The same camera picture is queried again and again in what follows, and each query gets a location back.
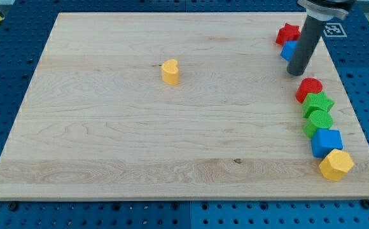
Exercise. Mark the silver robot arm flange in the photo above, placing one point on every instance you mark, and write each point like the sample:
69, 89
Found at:
325, 10

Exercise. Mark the blue triangle block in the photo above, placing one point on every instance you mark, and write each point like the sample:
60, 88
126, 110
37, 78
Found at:
288, 50

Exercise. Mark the green star block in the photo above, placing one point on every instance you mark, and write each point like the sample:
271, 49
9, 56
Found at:
316, 101

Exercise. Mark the red star block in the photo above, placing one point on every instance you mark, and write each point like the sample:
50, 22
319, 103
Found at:
288, 33

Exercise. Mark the yellow heart block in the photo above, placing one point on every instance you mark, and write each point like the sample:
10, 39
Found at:
170, 72

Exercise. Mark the wooden board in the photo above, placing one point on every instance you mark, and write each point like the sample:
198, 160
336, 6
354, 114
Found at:
98, 123

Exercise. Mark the red round block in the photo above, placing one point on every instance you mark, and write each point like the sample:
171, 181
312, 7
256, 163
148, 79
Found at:
308, 85

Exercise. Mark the green cylinder block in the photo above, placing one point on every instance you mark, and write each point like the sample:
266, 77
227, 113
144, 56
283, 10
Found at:
316, 120

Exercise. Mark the blue cube block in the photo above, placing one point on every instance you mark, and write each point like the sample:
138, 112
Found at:
324, 141

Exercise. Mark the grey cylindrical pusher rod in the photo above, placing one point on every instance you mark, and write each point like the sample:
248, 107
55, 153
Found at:
309, 38

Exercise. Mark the yellow hexagon block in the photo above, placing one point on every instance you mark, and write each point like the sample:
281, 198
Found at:
336, 165

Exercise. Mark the white fiducial marker tag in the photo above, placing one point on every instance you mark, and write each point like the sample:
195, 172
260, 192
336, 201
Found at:
334, 30

